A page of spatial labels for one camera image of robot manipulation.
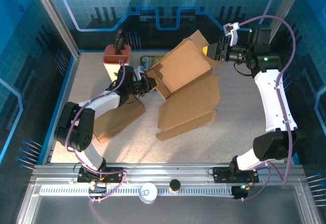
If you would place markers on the yellow green candy bag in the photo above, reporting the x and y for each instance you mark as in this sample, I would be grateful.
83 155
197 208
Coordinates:
150 59

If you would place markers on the aluminium frame rail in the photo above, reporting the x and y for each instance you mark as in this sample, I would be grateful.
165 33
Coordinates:
165 169

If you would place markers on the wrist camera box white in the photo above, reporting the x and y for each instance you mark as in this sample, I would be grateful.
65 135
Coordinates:
233 30
138 71

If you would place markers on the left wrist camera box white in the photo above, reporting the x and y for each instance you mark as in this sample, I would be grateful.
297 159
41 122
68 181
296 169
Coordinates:
138 71

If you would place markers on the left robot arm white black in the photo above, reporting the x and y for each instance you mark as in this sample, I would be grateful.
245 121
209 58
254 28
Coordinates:
79 127

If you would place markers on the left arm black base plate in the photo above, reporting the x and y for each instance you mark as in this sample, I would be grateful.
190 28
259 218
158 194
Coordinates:
114 174

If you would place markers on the cream knife block orange top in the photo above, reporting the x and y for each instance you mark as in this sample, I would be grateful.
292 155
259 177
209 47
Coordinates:
115 56

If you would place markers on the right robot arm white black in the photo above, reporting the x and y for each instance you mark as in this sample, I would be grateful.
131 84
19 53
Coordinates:
275 101

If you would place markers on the black round knob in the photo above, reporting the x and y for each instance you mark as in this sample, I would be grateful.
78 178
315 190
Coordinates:
174 184

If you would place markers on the white round lid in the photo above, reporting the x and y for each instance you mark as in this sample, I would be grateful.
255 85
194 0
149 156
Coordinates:
148 193

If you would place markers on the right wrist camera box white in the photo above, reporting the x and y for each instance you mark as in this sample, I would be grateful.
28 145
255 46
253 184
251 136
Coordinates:
233 30

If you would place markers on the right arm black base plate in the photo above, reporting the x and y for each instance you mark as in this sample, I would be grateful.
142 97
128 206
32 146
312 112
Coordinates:
221 174

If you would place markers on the aluminium frame post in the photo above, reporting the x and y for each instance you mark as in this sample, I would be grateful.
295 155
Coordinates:
285 5
56 17

